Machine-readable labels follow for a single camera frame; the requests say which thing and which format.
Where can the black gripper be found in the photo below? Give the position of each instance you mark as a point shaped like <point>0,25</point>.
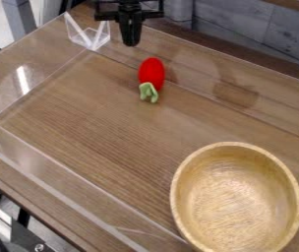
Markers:
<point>126,9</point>

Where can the red plush strawberry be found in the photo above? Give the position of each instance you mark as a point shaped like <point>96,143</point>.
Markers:
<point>151,76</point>

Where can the clear acrylic tray walls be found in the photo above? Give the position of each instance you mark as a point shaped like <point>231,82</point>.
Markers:
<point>88,153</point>

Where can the wooden bowl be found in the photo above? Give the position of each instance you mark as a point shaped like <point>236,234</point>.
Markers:
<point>235,199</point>

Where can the grey post top left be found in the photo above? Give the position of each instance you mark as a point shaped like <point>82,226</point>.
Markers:
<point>19,16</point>

